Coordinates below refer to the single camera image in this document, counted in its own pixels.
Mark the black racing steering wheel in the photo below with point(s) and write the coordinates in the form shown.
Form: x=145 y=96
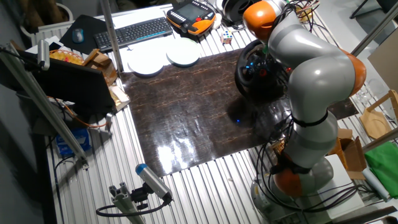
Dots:
x=238 y=73

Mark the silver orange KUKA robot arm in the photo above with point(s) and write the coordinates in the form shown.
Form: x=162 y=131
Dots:
x=317 y=74

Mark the black steering wheel base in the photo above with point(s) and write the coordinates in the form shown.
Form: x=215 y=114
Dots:
x=270 y=93

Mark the dark brown marble mat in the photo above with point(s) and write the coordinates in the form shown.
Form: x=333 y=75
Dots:
x=186 y=109

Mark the white plate with green rim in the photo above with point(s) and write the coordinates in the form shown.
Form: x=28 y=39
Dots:
x=183 y=52

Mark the white round plate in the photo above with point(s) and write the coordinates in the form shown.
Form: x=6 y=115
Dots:
x=149 y=46
x=145 y=63

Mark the Rubik's cube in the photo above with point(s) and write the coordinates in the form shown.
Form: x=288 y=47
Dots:
x=226 y=37

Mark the white yellow packet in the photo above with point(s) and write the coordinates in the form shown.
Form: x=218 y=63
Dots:
x=119 y=96

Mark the orange black teach pendant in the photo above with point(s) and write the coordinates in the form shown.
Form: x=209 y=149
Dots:
x=189 y=14

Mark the black computer keyboard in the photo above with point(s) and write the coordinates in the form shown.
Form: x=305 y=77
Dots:
x=133 y=32

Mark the black filament spool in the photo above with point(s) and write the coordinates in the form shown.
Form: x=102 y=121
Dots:
x=234 y=9

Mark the black laptop screen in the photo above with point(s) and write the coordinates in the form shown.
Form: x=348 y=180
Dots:
x=74 y=84

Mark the blue tissue pack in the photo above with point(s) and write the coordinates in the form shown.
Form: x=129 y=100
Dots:
x=73 y=143

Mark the black mouse pad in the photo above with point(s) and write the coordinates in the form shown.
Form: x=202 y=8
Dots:
x=90 y=28

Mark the blue grey computer mouse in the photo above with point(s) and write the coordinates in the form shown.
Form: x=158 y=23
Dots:
x=77 y=35

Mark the gold shiny object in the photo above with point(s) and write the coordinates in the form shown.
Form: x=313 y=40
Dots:
x=304 y=15

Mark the open brown cardboard box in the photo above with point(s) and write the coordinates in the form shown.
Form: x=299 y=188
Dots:
x=353 y=155

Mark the small white box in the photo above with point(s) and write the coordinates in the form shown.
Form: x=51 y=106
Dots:
x=51 y=40

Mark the wooden plate stand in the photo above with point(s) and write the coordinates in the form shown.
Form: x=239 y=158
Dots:
x=374 y=123

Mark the white paper roll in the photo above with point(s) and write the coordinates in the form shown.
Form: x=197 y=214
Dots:
x=374 y=183

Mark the brown cardboard panel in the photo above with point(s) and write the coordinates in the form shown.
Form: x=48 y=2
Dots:
x=385 y=65

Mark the green cloth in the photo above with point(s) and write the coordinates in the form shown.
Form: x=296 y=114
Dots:
x=385 y=168

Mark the black office chair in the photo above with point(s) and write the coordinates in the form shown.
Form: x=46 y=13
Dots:
x=388 y=3

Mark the silver camera with blue cap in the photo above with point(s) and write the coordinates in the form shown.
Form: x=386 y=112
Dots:
x=152 y=180

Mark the black camera ball mount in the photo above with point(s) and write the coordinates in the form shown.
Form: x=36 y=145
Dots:
x=140 y=196

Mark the aluminium profile camera mount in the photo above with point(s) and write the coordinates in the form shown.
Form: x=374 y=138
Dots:
x=122 y=202

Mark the aluminium profile post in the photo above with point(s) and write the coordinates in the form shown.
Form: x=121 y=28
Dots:
x=110 y=34
x=373 y=31

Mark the slanted aluminium frame pole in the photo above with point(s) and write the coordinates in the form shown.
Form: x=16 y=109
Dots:
x=40 y=99

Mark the silver depth camera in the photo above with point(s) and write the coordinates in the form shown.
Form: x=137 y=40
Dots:
x=43 y=54

